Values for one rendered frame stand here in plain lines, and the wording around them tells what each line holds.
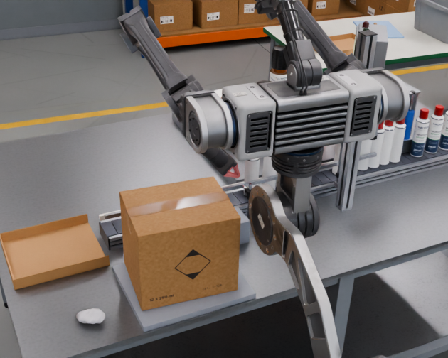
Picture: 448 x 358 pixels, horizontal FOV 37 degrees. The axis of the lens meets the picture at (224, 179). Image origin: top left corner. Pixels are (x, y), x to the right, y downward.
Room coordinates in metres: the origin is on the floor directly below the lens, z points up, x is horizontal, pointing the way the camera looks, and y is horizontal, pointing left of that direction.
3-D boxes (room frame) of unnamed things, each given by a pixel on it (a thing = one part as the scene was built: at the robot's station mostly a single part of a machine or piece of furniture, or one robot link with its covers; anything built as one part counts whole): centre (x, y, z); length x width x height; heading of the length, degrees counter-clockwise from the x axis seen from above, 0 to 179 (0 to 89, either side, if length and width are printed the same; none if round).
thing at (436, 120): (2.41, -0.85, 0.98); 0.05 x 0.05 x 0.20
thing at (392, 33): (4.18, -0.97, 0.81); 0.32 x 0.24 x 0.01; 7
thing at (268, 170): (2.08, -0.17, 0.98); 0.05 x 0.05 x 0.20
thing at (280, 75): (2.78, -0.24, 1.04); 0.09 x 0.09 x 0.29
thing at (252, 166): (2.04, -0.10, 0.98); 0.05 x 0.05 x 0.20
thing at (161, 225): (1.61, 0.13, 0.99); 0.30 x 0.24 x 0.27; 110
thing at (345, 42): (3.83, -0.68, 0.82); 0.34 x 0.24 x 0.04; 117
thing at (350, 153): (2.05, -0.45, 1.16); 0.04 x 0.04 x 0.67; 26
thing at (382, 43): (2.14, -0.48, 1.38); 0.17 x 0.10 x 0.19; 171
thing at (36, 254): (1.73, 0.55, 0.85); 0.30 x 0.26 x 0.04; 116
